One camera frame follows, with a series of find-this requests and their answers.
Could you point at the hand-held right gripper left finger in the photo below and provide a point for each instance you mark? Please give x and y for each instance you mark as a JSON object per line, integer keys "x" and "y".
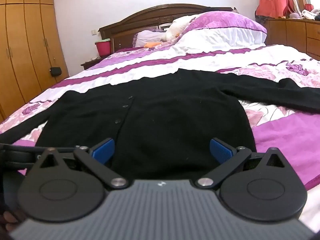
{"x": 105, "y": 150}

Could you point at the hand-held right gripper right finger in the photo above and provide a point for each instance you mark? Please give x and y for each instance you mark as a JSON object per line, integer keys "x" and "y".
{"x": 220, "y": 150}

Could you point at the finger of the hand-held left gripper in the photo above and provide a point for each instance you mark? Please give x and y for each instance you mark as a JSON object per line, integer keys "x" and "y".
{"x": 17, "y": 152}

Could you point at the black knit cardigan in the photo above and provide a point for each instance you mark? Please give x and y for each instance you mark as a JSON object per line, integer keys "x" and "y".
{"x": 162, "y": 105}

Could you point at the pile of clothes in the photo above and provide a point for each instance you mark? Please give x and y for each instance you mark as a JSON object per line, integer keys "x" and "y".
{"x": 310, "y": 14}

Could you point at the person's right hand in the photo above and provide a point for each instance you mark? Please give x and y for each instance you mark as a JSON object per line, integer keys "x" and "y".
{"x": 12, "y": 220}

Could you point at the purple floral quilt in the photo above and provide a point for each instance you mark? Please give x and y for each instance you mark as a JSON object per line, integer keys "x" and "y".
{"x": 275, "y": 135}

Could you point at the dark wooden nightstand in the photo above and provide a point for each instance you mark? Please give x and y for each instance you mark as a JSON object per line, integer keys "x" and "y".
{"x": 90, "y": 63}

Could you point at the small black bag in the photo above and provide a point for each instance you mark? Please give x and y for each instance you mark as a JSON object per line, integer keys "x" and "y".
{"x": 55, "y": 71}

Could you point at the red bucket green rim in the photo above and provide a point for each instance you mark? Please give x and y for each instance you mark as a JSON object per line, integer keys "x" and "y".
{"x": 103, "y": 48}

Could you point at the wooden wardrobe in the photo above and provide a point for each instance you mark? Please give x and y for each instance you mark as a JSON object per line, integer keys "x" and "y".
{"x": 25, "y": 42}

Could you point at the orange plush part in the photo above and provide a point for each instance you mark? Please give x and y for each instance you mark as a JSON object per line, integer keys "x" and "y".
{"x": 152, "y": 44}

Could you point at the small lilac pillow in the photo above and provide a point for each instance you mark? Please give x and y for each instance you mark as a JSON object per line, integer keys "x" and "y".
{"x": 147, "y": 36}

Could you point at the large purple white pillow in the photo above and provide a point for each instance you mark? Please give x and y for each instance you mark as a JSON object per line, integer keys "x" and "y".
{"x": 220, "y": 27}

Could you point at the white plush toy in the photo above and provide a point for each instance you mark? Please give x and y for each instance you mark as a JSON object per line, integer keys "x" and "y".
{"x": 175, "y": 27}

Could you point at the wooden dresser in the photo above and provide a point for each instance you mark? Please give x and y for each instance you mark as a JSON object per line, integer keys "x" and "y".
{"x": 287, "y": 32}

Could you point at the dark wooden headboard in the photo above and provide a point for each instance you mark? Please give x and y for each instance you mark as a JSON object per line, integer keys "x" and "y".
{"x": 140, "y": 17}

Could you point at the small purple plush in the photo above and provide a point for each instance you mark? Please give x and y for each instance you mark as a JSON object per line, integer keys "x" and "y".
{"x": 295, "y": 15}

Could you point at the white wall socket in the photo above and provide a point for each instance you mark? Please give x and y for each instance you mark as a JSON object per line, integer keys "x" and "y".
{"x": 93, "y": 32}

